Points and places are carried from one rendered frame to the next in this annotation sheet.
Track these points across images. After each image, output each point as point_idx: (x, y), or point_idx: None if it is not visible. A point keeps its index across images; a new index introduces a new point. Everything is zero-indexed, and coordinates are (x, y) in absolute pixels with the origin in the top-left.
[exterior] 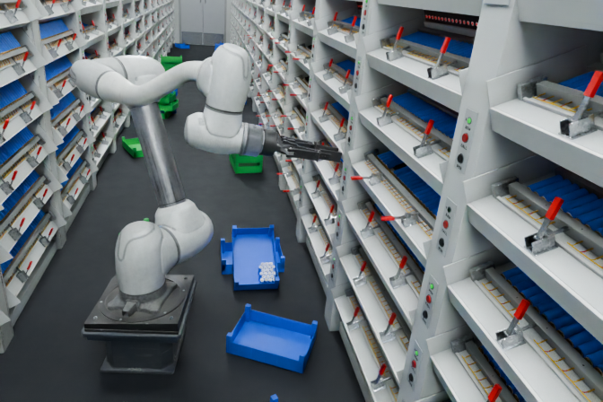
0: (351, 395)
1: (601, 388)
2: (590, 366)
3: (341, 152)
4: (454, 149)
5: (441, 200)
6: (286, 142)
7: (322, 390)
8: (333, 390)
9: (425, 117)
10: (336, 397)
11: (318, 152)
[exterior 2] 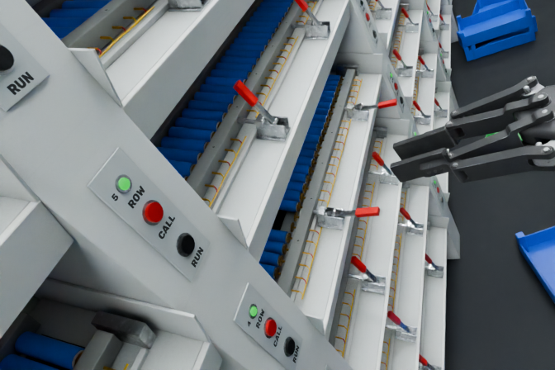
0: (461, 348)
1: None
2: None
3: (395, 143)
4: None
5: (357, 10)
6: (536, 95)
7: (500, 362)
8: (484, 360)
9: (237, 78)
10: (481, 349)
11: (453, 111)
